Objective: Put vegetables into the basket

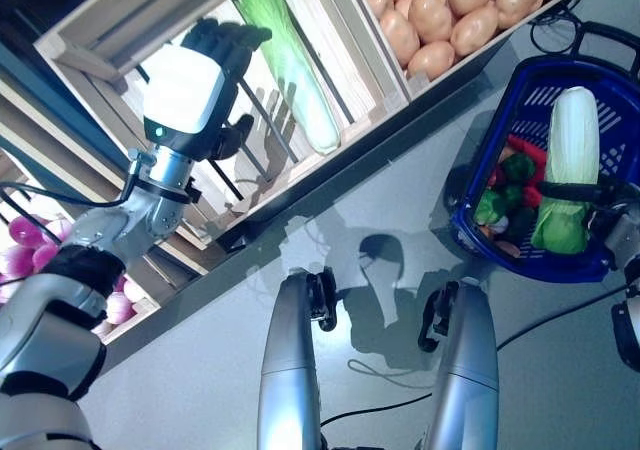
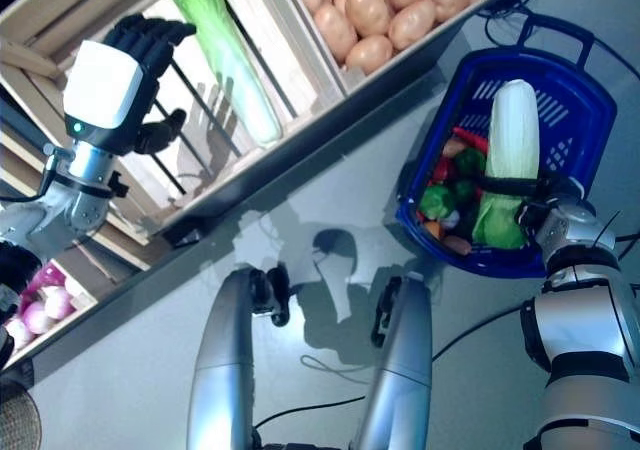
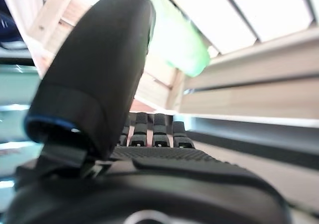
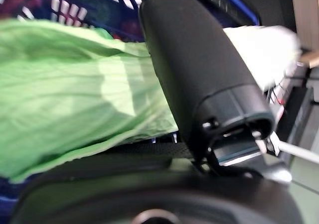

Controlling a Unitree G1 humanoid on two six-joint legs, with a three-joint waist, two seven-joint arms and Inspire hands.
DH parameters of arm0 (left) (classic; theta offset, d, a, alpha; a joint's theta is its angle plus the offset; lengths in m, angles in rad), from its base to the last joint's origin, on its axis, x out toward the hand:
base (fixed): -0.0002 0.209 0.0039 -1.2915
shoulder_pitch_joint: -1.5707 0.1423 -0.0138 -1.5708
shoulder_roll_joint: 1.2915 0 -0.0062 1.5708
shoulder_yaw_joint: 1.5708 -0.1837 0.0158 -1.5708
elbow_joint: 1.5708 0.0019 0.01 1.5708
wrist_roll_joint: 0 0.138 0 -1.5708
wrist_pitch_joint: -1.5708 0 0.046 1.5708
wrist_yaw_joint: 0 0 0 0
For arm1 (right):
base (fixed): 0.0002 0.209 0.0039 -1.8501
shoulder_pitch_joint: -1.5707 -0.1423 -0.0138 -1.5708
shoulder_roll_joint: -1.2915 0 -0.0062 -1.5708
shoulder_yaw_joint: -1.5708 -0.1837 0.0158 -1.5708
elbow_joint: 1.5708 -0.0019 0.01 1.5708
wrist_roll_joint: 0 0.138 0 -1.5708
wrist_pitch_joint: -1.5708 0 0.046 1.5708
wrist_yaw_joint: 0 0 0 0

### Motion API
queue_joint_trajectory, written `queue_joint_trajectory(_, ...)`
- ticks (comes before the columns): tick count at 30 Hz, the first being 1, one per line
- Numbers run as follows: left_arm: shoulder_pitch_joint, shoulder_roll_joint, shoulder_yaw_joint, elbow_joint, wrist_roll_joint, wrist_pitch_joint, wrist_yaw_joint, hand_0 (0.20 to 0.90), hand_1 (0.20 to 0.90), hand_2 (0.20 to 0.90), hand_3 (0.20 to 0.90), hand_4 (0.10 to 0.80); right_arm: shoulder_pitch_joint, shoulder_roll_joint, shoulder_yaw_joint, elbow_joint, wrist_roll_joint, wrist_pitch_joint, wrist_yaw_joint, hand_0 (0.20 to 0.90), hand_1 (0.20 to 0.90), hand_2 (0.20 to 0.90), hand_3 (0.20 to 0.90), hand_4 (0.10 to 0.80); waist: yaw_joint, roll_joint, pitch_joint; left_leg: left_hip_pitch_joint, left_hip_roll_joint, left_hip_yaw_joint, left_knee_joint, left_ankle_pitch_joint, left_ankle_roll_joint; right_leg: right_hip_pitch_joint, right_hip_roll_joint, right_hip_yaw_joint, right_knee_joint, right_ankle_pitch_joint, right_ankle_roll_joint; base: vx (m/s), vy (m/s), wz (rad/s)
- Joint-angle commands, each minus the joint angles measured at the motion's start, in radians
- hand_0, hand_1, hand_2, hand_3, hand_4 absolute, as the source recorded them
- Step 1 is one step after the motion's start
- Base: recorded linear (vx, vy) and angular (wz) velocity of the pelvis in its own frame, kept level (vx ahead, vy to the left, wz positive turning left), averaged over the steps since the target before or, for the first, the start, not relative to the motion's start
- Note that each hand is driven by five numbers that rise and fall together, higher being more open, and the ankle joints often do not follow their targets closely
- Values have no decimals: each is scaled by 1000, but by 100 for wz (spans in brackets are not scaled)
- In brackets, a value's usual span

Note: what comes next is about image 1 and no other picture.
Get five-finger robot left hand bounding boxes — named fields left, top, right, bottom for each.
left=141, top=17, right=274, bottom=162

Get five-finger robot right hand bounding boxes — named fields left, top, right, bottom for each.
left=537, top=178, right=640, bottom=232

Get long napa cabbage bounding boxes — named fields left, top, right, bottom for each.
left=237, top=0, right=342, bottom=155
left=530, top=86, right=601, bottom=256

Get blue plastic shopping basket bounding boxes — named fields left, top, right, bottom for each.
left=449, top=19, right=640, bottom=284

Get green bell pepper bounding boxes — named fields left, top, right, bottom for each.
left=502, top=153, right=537, bottom=184

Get red chili pepper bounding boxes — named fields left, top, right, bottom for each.
left=507, top=135, right=549, bottom=164

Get wooden produce display stand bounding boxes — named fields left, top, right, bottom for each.
left=0, top=0, right=609, bottom=371

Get purple white turnip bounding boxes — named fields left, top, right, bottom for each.
left=42, top=218, right=74, bottom=245
left=32, top=243, right=61, bottom=271

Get brown potato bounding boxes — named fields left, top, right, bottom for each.
left=449, top=4, right=500, bottom=59
left=407, top=40, right=457, bottom=81
left=378, top=9, right=421, bottom=69

